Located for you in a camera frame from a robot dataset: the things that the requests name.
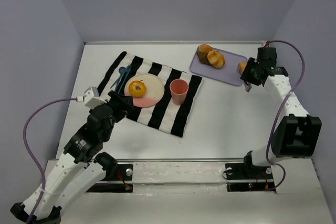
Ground small round bun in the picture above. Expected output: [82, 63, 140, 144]
[237, 62, 247, 75]

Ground orange bagel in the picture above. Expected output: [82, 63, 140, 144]
[128, 80, 146, 98]

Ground metal tongs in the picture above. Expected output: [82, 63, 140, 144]
[244, 81, 252, 92]

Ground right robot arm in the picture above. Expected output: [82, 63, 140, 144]
[238, 46, 322, 169]

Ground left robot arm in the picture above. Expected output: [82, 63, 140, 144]
[10, 87, 133, 223]

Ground lavender tray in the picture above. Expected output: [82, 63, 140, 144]
[190, 48, 248, 87]

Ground cream and pink plate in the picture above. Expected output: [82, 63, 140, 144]
[124, 73, 165, 108]

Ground blue knife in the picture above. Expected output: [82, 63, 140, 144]
[116, 69, 132, 94]

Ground blue spoon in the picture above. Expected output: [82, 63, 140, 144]
[110, 67, 127, 89]

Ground blue fork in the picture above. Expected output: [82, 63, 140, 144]
[111, 64, 132, 93]

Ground glazed round bun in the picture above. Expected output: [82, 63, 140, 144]
[207, 50, 225, 69]

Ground black white striped placemat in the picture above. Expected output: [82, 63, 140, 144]
[98, 51, 202, 137]

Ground dark brown pastry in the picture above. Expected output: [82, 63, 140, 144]
[197, 51, 211, 65]

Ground top glazed bun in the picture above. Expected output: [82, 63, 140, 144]
[198, 44, 213, 53]

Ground pink cup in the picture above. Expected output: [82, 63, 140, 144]
[170, 79, 189, 105]

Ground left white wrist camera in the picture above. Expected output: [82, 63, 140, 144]
[83, 87, 106, 109]

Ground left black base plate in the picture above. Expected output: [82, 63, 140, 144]
[87, 163, 133, 193]

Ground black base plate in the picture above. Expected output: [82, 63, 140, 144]
[222, 163, 275, 192]
[87, 163, 133, 193]

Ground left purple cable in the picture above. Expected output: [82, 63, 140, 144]
[22, 98, 83, 224]

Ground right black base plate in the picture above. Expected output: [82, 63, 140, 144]
[222, 163, 275, 192]

